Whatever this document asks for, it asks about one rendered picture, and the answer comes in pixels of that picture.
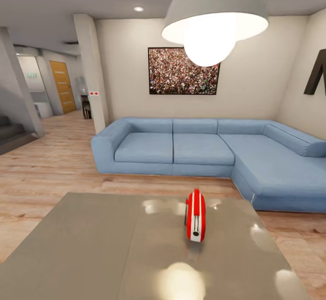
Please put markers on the sofa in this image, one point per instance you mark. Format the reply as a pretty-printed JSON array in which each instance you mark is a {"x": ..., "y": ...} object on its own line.
[{"x": 273, "y": 166}]

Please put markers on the room light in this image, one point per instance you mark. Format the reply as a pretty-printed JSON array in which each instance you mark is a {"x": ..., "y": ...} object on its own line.
[{"x": 251, "y": 16}]

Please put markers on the standing mirror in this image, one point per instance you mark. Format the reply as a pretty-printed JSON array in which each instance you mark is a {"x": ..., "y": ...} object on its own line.
[{"x": 83, "y": 97}]

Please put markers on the stairs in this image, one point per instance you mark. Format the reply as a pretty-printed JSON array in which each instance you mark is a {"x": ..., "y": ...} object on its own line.
[{"x": 13, "y": 136}]

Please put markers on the picture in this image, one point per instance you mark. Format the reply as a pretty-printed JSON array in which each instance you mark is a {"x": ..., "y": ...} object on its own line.
[{"x": 171, "y": 72}]

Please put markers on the radio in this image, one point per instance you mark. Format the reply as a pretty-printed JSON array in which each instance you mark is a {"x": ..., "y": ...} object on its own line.
[{"x": 195, "y": 216}]

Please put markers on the coffee table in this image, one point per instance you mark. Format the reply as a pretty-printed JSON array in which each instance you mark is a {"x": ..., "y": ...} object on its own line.
[{"x": 94, "y": 246}]

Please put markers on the door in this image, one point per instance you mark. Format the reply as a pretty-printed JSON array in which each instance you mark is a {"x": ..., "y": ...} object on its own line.
[{"x": 60, "y": 75}]

